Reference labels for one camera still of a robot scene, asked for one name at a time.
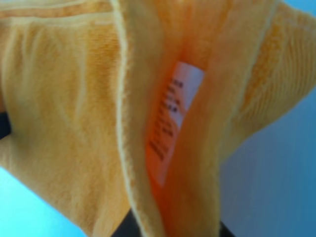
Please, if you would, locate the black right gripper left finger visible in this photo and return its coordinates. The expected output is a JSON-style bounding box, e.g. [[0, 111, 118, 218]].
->
[[0, 112, 11, 138]]

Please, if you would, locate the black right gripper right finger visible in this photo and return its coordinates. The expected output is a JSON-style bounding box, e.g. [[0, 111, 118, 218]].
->
[[112, 208, 237, 237]]

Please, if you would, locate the orange towel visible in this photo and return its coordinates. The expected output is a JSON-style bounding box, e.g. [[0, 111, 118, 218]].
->
[[0, 0, 316, 237]]

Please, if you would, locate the white towel label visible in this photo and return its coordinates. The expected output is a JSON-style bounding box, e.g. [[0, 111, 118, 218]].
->
[[146, 62, 204, 187]]

